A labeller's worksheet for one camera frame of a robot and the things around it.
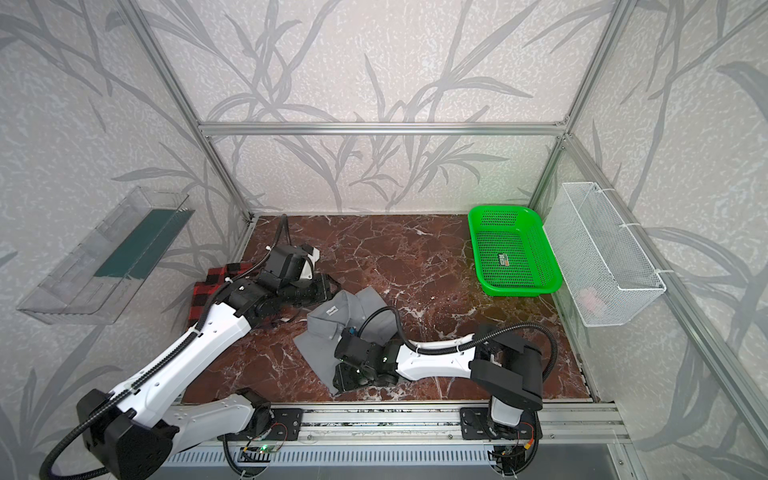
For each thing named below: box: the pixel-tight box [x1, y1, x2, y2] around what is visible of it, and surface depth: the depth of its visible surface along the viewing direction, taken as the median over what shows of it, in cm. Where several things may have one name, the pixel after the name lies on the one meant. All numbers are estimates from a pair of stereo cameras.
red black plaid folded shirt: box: [188, 263, 255, 327], surface depth 93 cm
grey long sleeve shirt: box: [293, 286, 397, 395], surface depth 88 cm
